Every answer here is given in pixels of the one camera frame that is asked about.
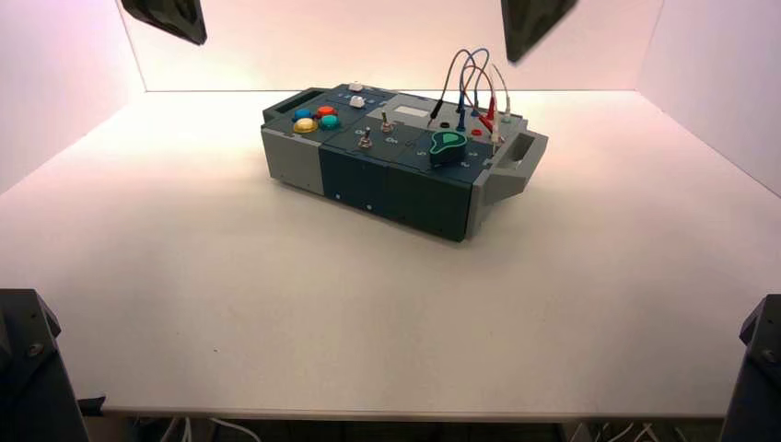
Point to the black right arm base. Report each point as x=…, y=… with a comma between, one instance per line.
x=759, y=378

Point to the white slider switch cap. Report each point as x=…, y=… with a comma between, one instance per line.
x=357, y=102
x=356, y=86

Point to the yellow dome push button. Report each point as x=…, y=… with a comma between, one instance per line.
x=305, y=125

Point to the metal toggle switch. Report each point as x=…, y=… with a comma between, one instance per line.
x=365, y=141
x=386, y=125

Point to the grey and blue control box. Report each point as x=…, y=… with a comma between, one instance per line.
x=354, y=177

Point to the small white display window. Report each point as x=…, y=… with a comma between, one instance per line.
x=411, y=111

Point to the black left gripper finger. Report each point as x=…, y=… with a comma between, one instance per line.
x=174, y=18

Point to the teal dome push button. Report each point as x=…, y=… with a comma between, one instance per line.
x=330, y=121

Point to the green rotary knob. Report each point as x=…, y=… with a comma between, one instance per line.
x=448, y=148

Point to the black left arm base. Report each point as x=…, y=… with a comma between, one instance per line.
x=30, y=378

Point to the red dome push button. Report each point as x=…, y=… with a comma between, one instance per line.
x=326, y=111

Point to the blue dome push button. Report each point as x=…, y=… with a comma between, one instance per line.
x=302, y=114

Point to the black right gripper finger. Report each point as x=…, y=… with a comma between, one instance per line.
x=531, y=21

